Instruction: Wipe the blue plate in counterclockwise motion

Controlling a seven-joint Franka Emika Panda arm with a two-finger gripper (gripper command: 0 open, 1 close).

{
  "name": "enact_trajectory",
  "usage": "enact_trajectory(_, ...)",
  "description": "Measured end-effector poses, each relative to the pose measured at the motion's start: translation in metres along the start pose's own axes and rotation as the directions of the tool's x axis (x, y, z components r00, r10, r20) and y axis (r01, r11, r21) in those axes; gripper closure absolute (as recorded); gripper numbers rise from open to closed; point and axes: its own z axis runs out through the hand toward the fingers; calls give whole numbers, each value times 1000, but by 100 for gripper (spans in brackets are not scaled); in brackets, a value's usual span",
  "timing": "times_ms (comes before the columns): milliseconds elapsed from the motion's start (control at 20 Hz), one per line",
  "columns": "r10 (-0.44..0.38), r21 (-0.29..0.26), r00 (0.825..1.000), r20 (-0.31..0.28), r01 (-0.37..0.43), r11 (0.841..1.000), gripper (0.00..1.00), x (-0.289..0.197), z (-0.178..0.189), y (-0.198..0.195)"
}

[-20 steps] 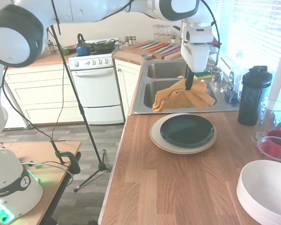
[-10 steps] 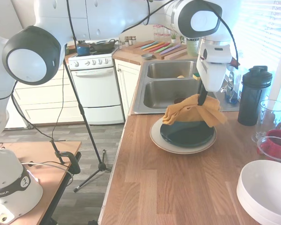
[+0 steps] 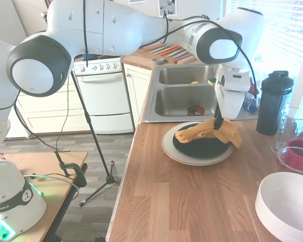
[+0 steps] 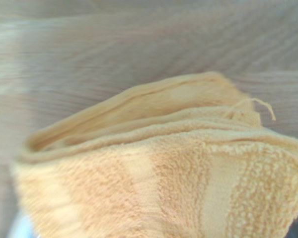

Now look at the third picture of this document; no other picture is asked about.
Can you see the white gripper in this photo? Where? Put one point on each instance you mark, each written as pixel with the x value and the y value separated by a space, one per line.
pixel 229 100

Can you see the yellow terry cloth towel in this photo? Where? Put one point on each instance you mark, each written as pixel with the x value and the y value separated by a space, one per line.
pixel 192 134

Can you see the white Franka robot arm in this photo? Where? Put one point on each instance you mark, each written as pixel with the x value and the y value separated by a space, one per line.
pixel 116 25

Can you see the dark blue plate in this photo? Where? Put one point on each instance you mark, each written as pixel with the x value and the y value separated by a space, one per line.
pixel 202 150

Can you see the dark plate on white plate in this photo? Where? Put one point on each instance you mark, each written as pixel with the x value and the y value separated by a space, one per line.
pixel 192 160

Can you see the metal utensil in brown bowl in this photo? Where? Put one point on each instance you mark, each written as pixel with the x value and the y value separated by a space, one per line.
pixel 198 112

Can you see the brown bowl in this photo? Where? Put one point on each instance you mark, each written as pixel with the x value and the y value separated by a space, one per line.
pixel 192 112

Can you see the green and yellow sponge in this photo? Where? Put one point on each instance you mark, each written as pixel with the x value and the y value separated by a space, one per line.
pixel 212 82

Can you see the stainless steel double sink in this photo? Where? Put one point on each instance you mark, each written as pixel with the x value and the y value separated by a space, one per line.
pixel 174 100

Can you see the black shaker bottle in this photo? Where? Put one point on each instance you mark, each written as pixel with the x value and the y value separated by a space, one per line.
pixel 272 113

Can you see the wooden cutting board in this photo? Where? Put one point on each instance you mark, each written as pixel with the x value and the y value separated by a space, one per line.
pixel 189 59

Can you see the clear stemmed glass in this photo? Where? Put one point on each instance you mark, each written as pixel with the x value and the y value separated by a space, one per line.
pixel 290 121

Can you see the small clear glass cup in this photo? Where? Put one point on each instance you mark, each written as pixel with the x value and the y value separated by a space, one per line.
pixel 282 157

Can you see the green knife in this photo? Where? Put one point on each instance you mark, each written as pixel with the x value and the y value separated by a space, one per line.
pixel 173 51

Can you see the red mug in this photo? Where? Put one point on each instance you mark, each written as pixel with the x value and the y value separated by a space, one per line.
pixel 299 143

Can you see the white cabinet with knob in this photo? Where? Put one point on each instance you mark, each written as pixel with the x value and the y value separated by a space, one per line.
pixel 137 95

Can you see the small grey bowl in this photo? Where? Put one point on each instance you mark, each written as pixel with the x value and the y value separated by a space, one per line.
pixel 158 60

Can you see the orange knife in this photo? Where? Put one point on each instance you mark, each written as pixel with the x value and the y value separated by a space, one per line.
pixel 166 50

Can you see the teal knife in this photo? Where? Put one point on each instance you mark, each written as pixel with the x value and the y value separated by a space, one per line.
pixel 161 48

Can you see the white ceramic bowl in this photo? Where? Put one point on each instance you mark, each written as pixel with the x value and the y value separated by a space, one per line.
pixel 288 196
pixel 270 223

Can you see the white blinds over sink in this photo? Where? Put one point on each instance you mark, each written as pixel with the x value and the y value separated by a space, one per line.
pixel 280 30

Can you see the white oven stove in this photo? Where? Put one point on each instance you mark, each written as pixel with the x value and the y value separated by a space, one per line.
pixel 103 100

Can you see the black tripod stand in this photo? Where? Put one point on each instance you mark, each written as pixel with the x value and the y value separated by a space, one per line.
pixel 96 141

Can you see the black C-clamp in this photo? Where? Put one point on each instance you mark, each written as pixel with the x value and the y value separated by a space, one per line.
pixel 78 174

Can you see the white drawer cabinet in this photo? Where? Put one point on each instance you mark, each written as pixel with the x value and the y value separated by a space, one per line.
pixel 53 113

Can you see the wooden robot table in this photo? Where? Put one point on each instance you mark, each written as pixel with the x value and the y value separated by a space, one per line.
pixel 53 164

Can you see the white framed wall picture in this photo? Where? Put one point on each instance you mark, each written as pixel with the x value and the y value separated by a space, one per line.
pixel 137 1

